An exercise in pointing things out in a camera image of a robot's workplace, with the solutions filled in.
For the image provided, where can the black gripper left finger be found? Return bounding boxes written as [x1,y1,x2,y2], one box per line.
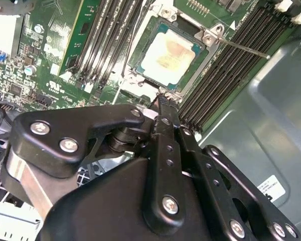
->
[0,92,186,236]

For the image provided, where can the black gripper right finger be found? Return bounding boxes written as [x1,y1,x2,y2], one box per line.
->
[169,99,301,241]

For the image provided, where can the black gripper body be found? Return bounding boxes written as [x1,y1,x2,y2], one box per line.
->
[36,155,229,241]

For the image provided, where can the silver CPU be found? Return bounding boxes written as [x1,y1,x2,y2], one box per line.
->
[129,21,209,91]

